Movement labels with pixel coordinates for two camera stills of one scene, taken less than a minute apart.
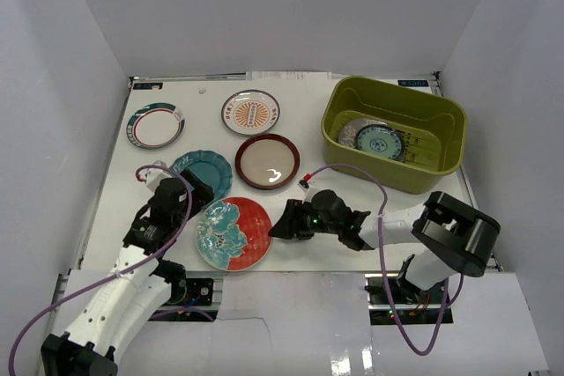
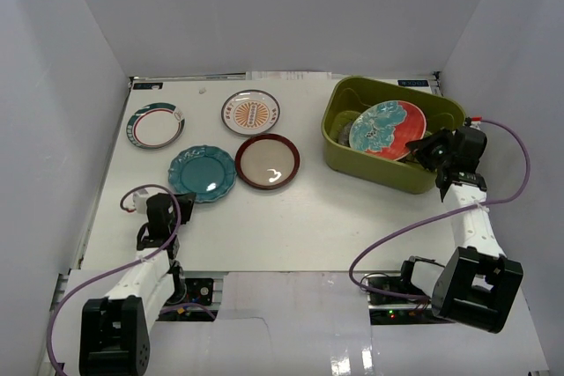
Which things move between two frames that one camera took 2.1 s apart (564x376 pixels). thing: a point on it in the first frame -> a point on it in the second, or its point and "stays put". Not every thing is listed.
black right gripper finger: x=305 y=235 -> x=444 y=178
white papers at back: x=288 y=76 stays put
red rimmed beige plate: x=267 y=161 stays put
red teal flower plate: x=233 y=234 -> x=384 y=128
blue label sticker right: x=412 y=83 stays put
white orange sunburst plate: x=250 y=113 stays put
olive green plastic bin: x=397 y=136 stays put
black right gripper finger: x=290 y=224 -> x=433 y=149
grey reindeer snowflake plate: x=348 y=131 stays put
